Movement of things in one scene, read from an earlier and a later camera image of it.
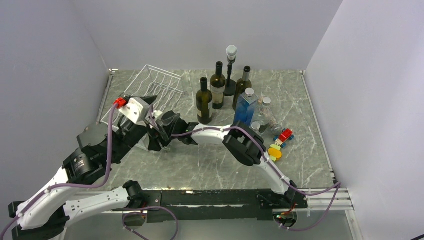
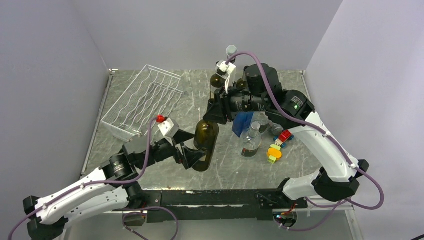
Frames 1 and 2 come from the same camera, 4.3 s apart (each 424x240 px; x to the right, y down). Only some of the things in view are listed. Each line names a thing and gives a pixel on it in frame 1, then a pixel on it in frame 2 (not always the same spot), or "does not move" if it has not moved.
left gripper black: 149,99 -> 190,157
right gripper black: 154,145 -> 221,109
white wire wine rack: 160,88 does not move
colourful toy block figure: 275,151 does not move
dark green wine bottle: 204,99 -> 206,135
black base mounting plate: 189,205 does not move
